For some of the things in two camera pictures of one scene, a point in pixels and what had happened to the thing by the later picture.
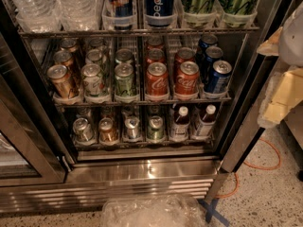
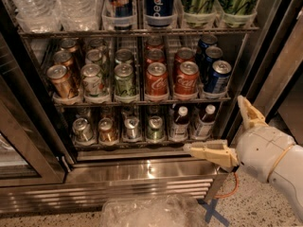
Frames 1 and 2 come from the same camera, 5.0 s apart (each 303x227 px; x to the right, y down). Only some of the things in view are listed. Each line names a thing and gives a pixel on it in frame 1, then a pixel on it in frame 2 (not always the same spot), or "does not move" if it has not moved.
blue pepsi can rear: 206,41 does not move
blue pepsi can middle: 212,54 does not move
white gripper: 292,43 → 260,152
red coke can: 157,83 does not move
